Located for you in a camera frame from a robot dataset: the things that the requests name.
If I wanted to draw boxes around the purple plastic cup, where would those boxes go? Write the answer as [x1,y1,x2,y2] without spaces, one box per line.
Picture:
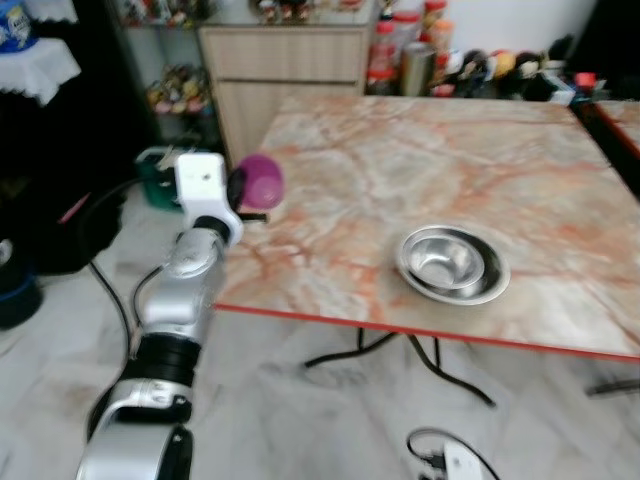
[235,152,286,211]

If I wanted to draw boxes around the green bag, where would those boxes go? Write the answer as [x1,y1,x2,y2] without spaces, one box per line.
[136,147,182,210]

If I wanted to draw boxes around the light wooden cabinet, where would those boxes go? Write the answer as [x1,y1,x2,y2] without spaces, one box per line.
[197,24,374,167]

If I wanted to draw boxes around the black bag with red stripe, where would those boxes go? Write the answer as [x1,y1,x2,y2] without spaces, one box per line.
[28,178,133,278]

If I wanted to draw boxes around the red capped jar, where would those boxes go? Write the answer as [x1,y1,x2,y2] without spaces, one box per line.
[367,19,400,97]

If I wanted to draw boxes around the stainless steel bowl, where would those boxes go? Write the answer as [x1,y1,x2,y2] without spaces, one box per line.
[396,225,512,307]

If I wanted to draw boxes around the stainless steel tumbler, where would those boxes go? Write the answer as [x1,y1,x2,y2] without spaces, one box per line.
[400,41,438,99]

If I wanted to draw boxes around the black metal table legs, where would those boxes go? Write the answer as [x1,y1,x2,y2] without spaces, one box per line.
[304,327,497,407]

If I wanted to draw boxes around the marble top table red edge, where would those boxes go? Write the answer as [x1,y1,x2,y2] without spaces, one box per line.
[212,94,640,360]

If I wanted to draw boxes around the orange lidded jar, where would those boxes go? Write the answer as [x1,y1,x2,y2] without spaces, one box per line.
[424,0,457,53]

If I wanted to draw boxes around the blue and white tin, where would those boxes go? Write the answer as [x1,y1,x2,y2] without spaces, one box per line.
[0,0,37,57]

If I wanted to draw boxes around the black metal side table foot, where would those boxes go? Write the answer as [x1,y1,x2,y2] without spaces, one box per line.
[584,377,640,397]

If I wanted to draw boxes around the white robot plug block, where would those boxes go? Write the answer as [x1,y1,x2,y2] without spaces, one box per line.
[442,445,485,480]

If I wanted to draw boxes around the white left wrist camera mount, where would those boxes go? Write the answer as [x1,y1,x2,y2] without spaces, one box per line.
[174,151,245,237]

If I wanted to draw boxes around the wire shelf with figurines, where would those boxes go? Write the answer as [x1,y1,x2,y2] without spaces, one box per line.
[104,0,217,147]

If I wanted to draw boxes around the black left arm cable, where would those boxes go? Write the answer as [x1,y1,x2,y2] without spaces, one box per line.
[86,178,181,363]

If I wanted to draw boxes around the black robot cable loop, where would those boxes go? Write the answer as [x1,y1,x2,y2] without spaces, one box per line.
[407,427,502,480]

